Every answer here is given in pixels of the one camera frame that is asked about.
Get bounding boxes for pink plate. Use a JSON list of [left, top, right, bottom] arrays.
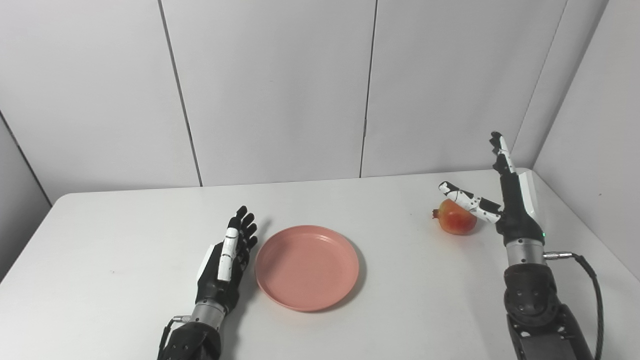
[[254, 225, 360, 313]]

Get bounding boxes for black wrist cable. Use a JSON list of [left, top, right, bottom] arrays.
[[543, 251, 605, 360], [157, 315, 192, 360]]

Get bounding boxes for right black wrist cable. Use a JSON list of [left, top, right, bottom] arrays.
[[543, 251, 605, 360]]

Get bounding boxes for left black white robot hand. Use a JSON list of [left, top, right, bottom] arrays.
[[195, 205, 259, 315]]

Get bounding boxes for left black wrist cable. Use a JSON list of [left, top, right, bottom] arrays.
[[157, 315, 192, 360]]

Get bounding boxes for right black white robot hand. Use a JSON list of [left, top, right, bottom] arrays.
[[438, 131, 546, 247]]

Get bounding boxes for red yellow pomegranate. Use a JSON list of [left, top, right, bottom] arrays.
[[432, 199, 478, 236]]

